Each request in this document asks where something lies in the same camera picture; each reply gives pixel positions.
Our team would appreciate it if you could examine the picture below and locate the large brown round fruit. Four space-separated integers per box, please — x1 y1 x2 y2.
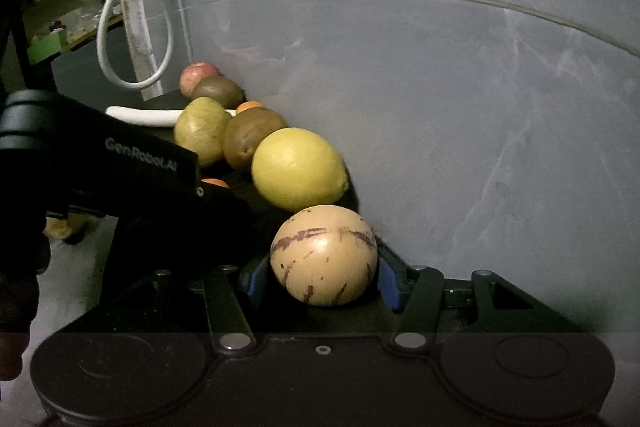
222 107 291 172

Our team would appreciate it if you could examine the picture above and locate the green-yellow pear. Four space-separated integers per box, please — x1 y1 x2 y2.
173 97 232 168

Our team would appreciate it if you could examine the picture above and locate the brown kiwi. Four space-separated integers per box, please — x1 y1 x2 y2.
190 76 246 106

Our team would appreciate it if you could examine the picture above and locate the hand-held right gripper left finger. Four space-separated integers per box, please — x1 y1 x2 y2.
102 256 274 354

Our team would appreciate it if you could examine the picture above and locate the yellow floor object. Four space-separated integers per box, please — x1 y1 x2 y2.
44 213 107 246

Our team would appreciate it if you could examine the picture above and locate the red apple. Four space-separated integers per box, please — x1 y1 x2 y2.
179 62 222 98

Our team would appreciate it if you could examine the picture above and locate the white plastic tube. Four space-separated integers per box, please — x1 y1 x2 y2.
105 106 238 128

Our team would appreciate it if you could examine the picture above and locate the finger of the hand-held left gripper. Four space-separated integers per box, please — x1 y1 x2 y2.
192 184 256 260

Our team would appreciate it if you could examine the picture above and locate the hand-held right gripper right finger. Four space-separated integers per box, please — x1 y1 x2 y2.
377 248 587 353

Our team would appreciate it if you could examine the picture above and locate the beige purple-striped pepino melon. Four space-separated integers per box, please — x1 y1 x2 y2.
270 205 379 307

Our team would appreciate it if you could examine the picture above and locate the green plastic box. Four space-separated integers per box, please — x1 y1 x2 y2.
27 28 68 66

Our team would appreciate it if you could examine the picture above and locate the person's left hand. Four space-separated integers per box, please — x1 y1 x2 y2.
0 216 52 382

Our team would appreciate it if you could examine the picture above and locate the yellow lemon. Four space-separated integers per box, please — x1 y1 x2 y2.
251 127 349 212

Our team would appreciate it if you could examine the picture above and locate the beige door frame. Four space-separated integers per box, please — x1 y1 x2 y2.
106 0 173 102

